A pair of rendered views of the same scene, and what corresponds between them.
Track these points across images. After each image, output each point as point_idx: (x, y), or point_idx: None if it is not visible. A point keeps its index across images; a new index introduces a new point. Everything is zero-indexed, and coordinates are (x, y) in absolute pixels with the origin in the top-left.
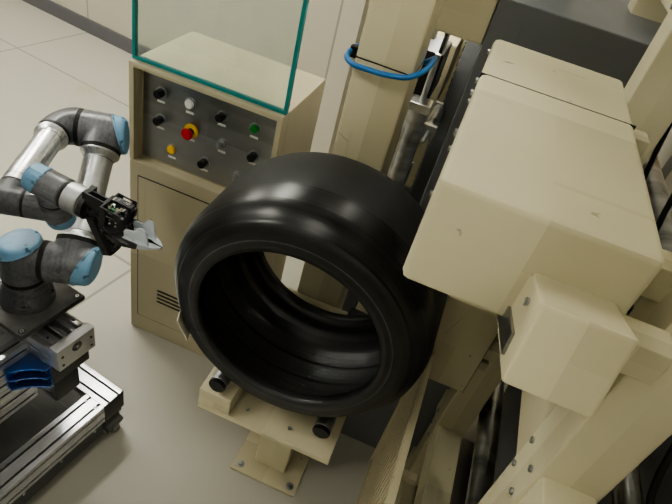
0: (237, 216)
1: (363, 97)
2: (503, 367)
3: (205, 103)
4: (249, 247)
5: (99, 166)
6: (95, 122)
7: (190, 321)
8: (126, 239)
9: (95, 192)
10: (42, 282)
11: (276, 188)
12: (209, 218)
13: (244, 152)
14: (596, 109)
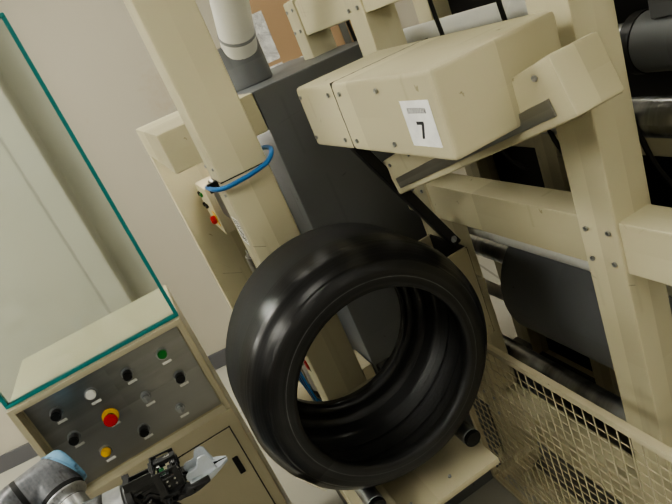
0: (280, 326)
1: (249, 205)
2: (567, 113)
3: (104, 379)
4: (311, 336)
5: (80, 503)
6: (37, 476)
7: (316, 466)
8: (196, 481)
9: (132, 476)
10: None
11: (281, 283)
12: (259, 357)
13: (170, 382)
14: (400, 49)
